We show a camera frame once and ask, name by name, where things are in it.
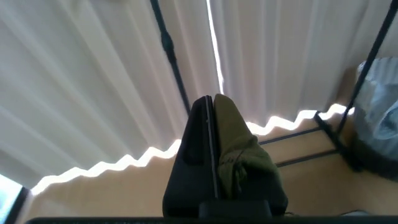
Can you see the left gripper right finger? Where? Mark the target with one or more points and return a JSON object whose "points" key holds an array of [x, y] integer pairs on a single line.
{"points": [[278, 202]]}

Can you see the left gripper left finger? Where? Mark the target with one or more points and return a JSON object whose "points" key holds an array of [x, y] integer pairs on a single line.
{"points": [[186, 180]]}

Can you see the green long-sleeved shirt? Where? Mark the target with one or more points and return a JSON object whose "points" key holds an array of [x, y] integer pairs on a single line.
{"points": [[236, 140]]}

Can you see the pale grey shorts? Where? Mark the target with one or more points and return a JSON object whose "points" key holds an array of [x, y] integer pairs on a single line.
{"points": [[379, 109]]}

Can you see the black clothes rack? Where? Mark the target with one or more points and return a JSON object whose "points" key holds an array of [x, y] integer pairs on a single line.
{"points": [[169, 46]]}

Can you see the beige curtain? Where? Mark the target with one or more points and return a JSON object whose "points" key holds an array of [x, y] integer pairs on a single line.
{"points": [[77, 77]]}

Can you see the window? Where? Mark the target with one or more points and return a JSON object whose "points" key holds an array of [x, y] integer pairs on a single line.
{"points": [[7, 199]]}

